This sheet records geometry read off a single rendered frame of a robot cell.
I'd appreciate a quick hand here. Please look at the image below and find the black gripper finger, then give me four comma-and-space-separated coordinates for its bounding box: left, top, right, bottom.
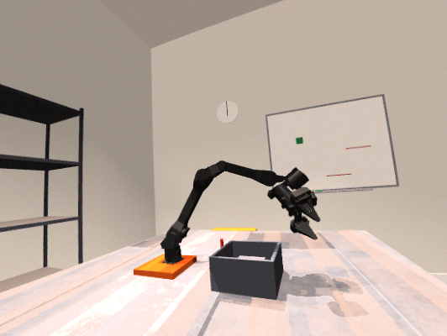
294, 194, 321, 222
294, 220, 317, 240

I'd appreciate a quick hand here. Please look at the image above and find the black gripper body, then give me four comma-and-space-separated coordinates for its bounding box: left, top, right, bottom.
280, 187, 311, 233

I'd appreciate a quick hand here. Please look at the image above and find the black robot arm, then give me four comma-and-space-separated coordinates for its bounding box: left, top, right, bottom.
160, 160, 309, 265

